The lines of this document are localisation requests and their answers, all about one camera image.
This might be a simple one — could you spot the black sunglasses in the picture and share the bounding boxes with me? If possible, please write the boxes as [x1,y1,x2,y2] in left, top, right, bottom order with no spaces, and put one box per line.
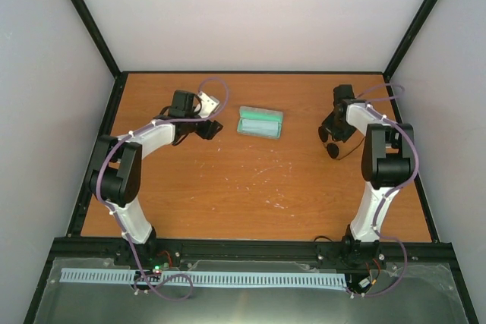
[318,126,365,161]

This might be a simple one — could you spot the grey leather glasses case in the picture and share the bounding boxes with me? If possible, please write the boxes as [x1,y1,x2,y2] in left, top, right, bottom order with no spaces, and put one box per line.
[237,106,283,139]

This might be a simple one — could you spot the black aluminium frame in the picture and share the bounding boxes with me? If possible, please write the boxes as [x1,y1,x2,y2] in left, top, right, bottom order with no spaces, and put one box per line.
[24,0,478,323]

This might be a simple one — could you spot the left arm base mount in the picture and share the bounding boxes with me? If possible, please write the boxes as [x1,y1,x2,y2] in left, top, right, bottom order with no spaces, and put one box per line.
[114,239,181,269]

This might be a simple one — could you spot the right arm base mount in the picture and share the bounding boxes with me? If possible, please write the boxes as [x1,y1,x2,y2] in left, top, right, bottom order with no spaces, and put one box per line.
[314,236,381,269]

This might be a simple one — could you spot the light blue cleaning cloth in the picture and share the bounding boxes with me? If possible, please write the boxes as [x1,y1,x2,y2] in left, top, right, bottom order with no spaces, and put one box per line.
[241,119,279,136]

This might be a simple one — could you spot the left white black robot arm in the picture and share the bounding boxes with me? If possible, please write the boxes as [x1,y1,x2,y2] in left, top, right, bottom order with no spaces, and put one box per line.
[85,90,222,266]

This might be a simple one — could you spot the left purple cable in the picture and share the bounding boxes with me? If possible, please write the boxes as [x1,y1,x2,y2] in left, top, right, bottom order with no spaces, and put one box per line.
[96,77,229,300]

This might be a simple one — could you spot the light blue slotted cable duct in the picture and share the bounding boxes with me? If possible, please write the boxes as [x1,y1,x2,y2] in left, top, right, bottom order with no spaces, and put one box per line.
[58,268,346,291]

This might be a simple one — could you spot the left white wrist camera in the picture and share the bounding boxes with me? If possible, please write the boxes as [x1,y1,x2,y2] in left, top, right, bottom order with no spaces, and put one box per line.
[197,91,220,118]

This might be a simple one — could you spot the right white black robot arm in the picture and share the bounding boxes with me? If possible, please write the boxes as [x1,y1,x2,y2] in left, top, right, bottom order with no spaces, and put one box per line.
[318,84,419,266]

